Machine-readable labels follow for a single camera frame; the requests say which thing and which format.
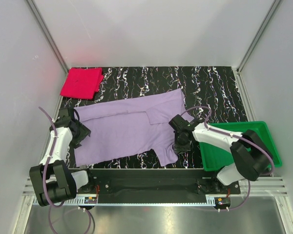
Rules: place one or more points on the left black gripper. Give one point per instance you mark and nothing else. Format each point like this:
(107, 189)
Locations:
(84, 132)

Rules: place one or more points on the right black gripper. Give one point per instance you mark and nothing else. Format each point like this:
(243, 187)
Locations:
(178, 148)

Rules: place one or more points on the lavender t shirt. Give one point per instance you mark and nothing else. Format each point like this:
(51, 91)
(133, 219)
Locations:
(130, 126)

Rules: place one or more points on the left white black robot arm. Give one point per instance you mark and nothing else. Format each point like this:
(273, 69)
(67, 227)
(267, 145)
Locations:
(52, 181)

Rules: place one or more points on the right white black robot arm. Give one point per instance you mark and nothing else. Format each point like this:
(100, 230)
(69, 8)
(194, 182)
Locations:
(251, 157)

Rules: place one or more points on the folded pink t shirt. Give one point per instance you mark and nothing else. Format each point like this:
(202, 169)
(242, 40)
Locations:
(82, 83)

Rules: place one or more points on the black marbled table mat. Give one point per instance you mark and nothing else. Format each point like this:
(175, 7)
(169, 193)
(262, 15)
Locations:
(213, 86)

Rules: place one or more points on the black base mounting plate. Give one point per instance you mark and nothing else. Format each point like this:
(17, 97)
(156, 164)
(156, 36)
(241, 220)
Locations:
(162, 184)

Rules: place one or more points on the left connector board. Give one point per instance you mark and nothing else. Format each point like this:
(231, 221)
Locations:
(90, 200)

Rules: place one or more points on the connector board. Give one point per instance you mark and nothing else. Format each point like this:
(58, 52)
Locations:
(223, 200)
(90, 200)

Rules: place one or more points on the right connector board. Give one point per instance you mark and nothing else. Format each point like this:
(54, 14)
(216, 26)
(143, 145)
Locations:
(223, 200)

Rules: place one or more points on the white slotted cable duct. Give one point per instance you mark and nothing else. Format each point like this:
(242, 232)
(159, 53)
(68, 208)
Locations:
(204, 201)

